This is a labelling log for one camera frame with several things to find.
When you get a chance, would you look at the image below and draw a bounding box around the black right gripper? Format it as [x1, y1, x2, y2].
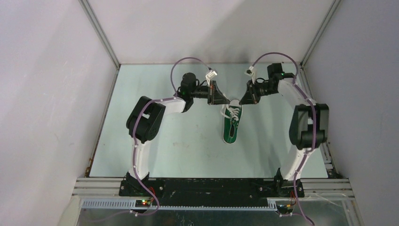
[239, 79, 277, 105]

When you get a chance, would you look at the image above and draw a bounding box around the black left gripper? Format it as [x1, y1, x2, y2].
[190, 81, 230, 106]

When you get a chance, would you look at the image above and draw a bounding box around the green canvas sneaker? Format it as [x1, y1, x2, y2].
[222, 99, 242, 144]

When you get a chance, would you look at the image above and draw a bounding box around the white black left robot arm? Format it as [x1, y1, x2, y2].
[126, 70, 230, 196]

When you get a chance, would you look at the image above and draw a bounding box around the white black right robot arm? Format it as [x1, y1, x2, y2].
[240, 63, 329, 197]

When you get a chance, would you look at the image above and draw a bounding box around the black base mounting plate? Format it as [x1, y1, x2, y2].
[119, 175, 304, 208]

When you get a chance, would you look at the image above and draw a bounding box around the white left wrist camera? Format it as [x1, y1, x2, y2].
[205, 70, 217, 82]

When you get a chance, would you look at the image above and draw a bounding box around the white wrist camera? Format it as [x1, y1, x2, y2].
[245, 66, 257, 84]
[205, 70, 217, 82]

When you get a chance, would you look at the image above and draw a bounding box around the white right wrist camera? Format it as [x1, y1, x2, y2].
[245, 66, 257, 84]

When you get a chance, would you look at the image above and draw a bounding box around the aluminium frame rail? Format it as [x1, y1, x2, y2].
[72, 178, 354, 198]

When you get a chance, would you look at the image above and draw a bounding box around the grey slotted cable duct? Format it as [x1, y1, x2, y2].
[80, 199, 278, 211]

